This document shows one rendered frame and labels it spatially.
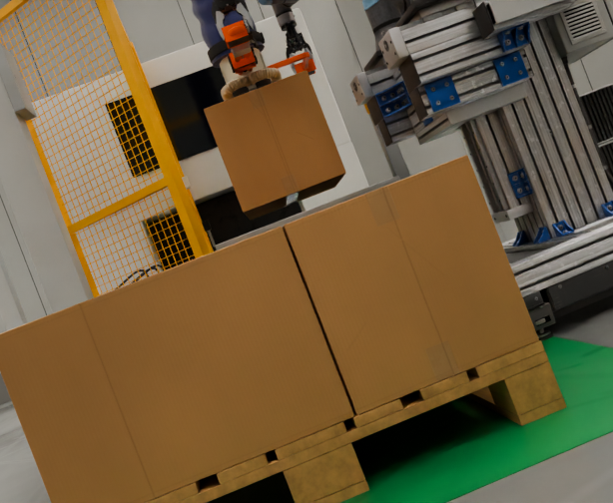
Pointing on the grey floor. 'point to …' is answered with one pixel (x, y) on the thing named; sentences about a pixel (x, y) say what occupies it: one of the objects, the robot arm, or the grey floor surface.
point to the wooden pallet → (540, 393)
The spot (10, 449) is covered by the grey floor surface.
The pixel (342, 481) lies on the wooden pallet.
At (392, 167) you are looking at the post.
